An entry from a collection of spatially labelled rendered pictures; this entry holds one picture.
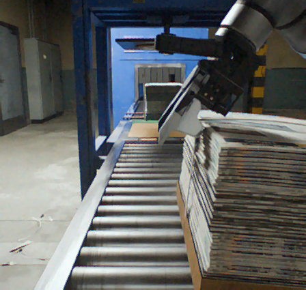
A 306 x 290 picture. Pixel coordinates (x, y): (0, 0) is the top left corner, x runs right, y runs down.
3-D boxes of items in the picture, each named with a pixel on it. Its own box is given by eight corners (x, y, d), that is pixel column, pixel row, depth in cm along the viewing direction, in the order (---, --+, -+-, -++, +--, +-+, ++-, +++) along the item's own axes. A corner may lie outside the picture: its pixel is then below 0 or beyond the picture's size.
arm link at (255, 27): (240, -2, 45) (227, 10, 53) (222, 24, 46) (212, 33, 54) (280, 28, 46) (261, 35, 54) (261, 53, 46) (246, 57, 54)
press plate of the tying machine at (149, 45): (223, 44, 153) (223, 38, 153) (115, 44, 153) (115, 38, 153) (205, 52, 207) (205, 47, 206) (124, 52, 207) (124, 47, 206)
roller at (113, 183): (252, 198, 96) (253, 183, 95) (104, 198, 96) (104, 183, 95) (247, 192, 101) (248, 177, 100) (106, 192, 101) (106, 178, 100)
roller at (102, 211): (276, 228, 77) (278, 210, 76) (93, 228, 77) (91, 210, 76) (269, 219, 82) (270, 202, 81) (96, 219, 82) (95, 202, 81)
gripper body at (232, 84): (223, 121, 48) (269, 57, 46) (179, 90, 48) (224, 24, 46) (214, 115, 56) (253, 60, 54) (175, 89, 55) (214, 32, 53)
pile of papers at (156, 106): (184, 119, 228) (184, 84, 222) (144, 119, 227) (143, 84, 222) (179, 113, 265) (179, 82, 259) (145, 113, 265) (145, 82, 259)
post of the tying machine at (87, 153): (99, 275, 173) (87, -15, 141) (84, 275, 173) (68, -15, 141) (102, 265, 182) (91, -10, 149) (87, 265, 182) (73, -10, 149)
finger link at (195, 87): (185, 113, 45) (212, 69, 47) (177, 108, 45) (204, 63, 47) (175, 121, 49) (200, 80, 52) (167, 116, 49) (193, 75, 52)
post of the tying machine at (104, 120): (113, 224, 232) (106, 11, 200) (101, 224, 232) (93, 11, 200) (114, 219, 240) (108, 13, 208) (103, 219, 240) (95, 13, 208)
